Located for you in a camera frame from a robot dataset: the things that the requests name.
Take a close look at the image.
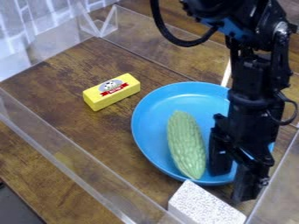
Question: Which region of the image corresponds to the yellow butter box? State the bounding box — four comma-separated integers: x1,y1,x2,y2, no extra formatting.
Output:
83,73,142,111

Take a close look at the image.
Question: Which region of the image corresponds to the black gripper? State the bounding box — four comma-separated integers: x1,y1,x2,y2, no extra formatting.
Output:
210,114,276,203

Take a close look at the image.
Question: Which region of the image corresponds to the clear acrylic enclosure wall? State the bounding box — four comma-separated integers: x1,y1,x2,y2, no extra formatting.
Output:
0,0,299,224

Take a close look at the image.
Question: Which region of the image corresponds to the blue round tray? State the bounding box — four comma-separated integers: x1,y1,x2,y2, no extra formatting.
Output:
131,81,277,188

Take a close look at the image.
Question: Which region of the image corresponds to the black cable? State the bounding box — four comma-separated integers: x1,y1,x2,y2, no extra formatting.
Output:
149,0,299,127

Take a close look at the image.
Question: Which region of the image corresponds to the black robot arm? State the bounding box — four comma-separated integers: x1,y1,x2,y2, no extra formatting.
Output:
182,0,296,202

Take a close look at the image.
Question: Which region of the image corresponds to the green bumpy gourd toy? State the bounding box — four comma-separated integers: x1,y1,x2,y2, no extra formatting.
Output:
167,110,206,179

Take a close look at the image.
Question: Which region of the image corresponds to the white speckled foam block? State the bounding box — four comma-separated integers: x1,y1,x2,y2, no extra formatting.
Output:
169,180,248,224

